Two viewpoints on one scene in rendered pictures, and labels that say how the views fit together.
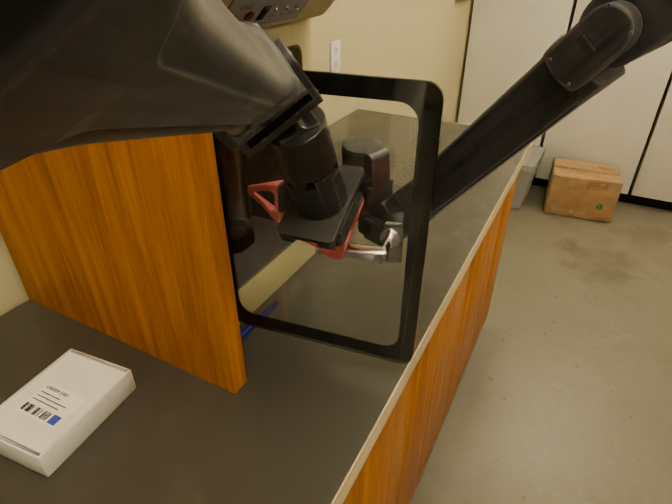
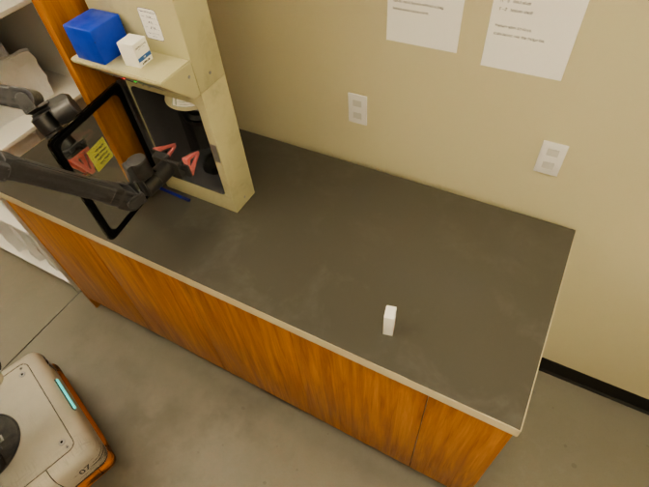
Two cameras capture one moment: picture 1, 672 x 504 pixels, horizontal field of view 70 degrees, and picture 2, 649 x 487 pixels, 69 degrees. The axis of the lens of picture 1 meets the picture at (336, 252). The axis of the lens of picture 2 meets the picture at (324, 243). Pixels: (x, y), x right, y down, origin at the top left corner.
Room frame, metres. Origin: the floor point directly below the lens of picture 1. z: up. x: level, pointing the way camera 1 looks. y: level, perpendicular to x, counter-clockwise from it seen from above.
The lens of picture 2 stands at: (1.28, -1.08, 2.12)
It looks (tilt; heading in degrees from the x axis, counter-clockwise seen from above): 50 degrees down; 95
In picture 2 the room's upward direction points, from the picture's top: 6 degrees counter-clockwise
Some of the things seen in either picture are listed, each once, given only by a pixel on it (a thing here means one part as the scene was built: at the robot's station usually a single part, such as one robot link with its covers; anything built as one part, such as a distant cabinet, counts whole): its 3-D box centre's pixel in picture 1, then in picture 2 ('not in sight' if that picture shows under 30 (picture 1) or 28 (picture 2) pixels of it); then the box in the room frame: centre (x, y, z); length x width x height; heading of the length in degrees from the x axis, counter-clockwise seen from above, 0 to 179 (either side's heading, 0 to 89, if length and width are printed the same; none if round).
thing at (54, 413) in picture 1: (60, 406); not in sight; (0.46, 0.39, 0.96); 0.16 x 0.12 x 0.04; 158
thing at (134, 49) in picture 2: not in sight; (134, 50); (0.76, 0.05, 1.54); 0.05 x 0.05 x 0.06; 66
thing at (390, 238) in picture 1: (357, 244); not in sight; (0.50, -0.03, 1.20); 0.10 x 0.05 x 0.03; 70
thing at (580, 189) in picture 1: (581, 189); not in sight; (2.92, -1.63, 0.14); 0.41 x 0.33 x 0.29; 68
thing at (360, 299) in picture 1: (312, 228); (113, 164); (0.56, 0.03, 1.19); 0.30 x 0.01 x 0.40; 70
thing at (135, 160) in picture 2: not in sight; (133, 179); (0.65, -0.06, 1.21); 0.12 x 0.09 x 0.11; 42
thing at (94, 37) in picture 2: not in sight; (98, 36); (0.65, 0.11, 1.56); 0.10 x 0.10 x 0.09; 62
